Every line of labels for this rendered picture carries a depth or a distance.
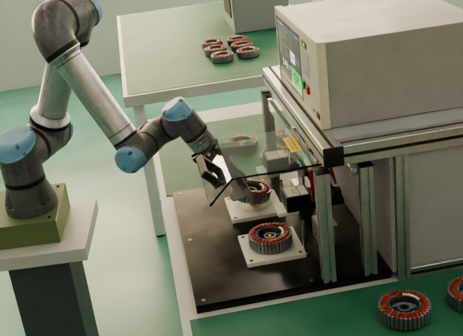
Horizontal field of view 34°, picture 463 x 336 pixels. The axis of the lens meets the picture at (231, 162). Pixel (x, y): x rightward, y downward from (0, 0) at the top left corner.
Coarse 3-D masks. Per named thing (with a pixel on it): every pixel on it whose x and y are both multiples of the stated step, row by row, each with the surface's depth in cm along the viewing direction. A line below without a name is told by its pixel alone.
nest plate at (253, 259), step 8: (240, 240) 196; (248, 240) 195; (296, 240) 193; (248, 248) 192; (288, 248) 190; (296, 248) 189; (248, 256) 188; (256, 256) 188; (264, 256) 187; (272, 256) 187; (280, 256) 186; (288, 256) 186; (296, 256) 186; (304, 256) 186; (248, 264) 185; (256, 264) 185; (264, 264) 186
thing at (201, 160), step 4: (200, 156) 178; (196, 160) 178; (200, 160) 176; (204, 160) 176; (208, 160) 179; (200, 164) 174; (204, 164) 174; (208, 164) 179; (200, 168) 173; (204, 168) 171; (200, 172) 171; (204, 172) 170; (208, 172) 170; (204, 176) 170; (208, 176) 170; (212, 176) 170; (208, 180) 171; (212, 180) 171
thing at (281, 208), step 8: (288, 192) 187; (296, 192) 187; (304, 192) 186; (288, 200) 185; (296, 200) 185; (304, 200) 185; (312, 200) 187; (336, 200) 187; (280, 208) 189; (288, 208) 185; (296, 208) 186; (304, 208) 186; (312, 208) 186; (280, 216) 186
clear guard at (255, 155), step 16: (224, 144) 183; (240, 144) 182; (256, 144) 181; (272, 144) 180; (304, 144) 177; (224, 160) 174; (240, 160) 172; (256, 160) 171; (272, 160) 170; (288, 160) 169; (304, 160) 168; (224, 176) 168; (240, 176) 164; (208, 192) 171
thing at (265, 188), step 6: (246, 180) 216; (252, 180) 216; (252, 186) 216; (258, 186) 215; (264, 186) 213; (258, 192) 209; (264, 192) 209; (270, 192) 212; (246, 198) 208; (258, 198) 208; (264, 198) 209
